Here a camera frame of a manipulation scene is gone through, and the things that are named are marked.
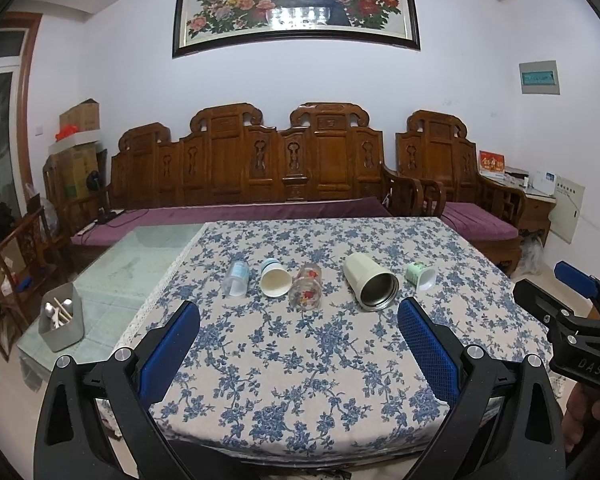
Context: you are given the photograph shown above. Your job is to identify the white blue paper cup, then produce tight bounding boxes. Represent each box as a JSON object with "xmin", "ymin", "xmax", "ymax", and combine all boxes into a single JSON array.
[{"xmin": 259, "ymin": 258, "xmax": 292, "ymax": 298}]

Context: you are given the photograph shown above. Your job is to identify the green yogurt cup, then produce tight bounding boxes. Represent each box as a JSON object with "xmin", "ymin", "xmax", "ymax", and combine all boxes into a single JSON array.
[{"xmin": 405, "ymin": 262, "xmax": 438, "ymax": 292}]

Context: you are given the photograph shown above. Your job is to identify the clear plastic cup blue label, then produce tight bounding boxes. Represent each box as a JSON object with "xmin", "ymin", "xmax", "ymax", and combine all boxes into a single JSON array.
[{"xmin": 222, "ymin": 260, "xmax": 250, "ymax": 297}]

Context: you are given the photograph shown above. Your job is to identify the floral glass cup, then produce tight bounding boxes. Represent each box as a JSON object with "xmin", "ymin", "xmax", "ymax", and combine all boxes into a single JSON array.
[{"xmin": 289, "ymin": 263, "xmax": 323, "ymax": 311}]

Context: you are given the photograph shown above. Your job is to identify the person's right hand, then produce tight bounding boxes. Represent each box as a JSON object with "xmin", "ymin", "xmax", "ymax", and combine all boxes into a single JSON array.
[{"xmin": 562, "ymin": 382, "xmax": 600, "ymax": 453}]

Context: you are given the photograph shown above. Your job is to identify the wooden side table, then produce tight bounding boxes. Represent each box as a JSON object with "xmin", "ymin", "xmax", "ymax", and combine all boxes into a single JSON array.
[{"xmin": 503, "ymin": 174, "xmax": 557, "ymax": 246}]

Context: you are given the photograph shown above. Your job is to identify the wooden chopsticks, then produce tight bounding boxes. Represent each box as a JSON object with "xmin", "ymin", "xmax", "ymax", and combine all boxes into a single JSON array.
[{"xmin": 53, "ymin": 297, "xmax": 72, "ymax": 321}]

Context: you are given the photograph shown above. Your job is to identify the white spoon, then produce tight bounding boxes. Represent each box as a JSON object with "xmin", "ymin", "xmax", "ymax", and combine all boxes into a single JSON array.
[{"xmin": 44, "ymin": 302, "xmax": 61, "ymax": 330}]

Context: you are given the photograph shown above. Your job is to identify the purple armchair cushion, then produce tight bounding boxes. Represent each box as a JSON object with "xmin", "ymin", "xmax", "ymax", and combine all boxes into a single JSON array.
[{"xmin": 441, "ymin": 202, "xmax": 518, "ymax": 242}]

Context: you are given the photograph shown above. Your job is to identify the red gold sign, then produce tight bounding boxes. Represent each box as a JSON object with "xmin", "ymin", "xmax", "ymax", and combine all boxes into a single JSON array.
[{"xmin": 478, "ymin": 151, "xmax": 506, "ymax": 174}]

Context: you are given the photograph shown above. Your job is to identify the small wooden chair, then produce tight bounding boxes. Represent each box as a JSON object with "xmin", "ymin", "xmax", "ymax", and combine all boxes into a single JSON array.
[{"xmin": 0, "ymin": 206, "xmax": 67, "ymax": 360}]

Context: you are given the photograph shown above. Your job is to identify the cream steel tumbler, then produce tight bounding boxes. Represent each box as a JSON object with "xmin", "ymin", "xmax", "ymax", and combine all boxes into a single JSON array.
[{"xmin": 343, "ymin": 252, "xmax": 400, "ymax": 312}]

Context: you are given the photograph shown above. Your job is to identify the carved wooden armchair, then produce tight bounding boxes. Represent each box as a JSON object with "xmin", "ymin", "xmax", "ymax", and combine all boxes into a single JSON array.
[{"xmin": 396, "ymin": 110, "xmax": 522, "ymax": 276}]

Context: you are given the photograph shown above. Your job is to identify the blue floral tablecloth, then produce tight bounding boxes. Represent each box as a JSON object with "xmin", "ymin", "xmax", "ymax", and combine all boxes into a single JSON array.
[{"xmin": 120, "ymin": 217, "xmax": 552, "ymax": 466}]

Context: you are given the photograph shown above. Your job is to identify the lower cardboard box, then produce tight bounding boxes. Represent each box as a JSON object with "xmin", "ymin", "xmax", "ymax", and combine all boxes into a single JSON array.
[{"xmin": 47, "ymin": 142, "xmax": 100, "ymax": 200}]

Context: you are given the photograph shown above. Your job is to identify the cardboard box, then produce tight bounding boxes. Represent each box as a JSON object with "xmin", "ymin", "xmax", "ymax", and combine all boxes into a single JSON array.
[
  {"xmin": 47, "ymin": 142, "xmax": 100, "ymax": 200},
  {"xmin": 59, "ymin": 99, "xmax": 100, "ymax": 131}
]

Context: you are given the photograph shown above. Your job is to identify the carved wooden sofa bench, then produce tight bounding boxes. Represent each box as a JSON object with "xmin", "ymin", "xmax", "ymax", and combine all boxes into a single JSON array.
[{"xmin": 61, "ymin": 101, "xmax": 426, "ymax": 241}]

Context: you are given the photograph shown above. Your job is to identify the top cardboard box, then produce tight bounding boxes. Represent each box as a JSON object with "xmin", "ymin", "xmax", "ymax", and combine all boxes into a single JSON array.
[{"xmin": 59, "ymin": 99, "xmax": 100, "ymax": 131}]

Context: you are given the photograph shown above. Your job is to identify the peacock framed painting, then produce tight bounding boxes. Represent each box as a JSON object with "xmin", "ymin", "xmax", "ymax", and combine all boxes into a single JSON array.
[{"xmin": 172, "ymin": 0, "xmax": 420, "ymax": 58}]

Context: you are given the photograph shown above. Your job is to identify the lower white wall panel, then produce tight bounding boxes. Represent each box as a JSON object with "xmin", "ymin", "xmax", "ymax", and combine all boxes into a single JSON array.
[{"xmin": 550, "ymin": 176, "xmax": 585, "ymax": 244}]

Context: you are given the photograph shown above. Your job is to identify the grey wall electrical panel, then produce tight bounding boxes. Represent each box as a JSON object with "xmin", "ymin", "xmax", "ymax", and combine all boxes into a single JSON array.
[{"xmin": 519, "ymin": 61, "xmax": 560, "ymax": 96}]

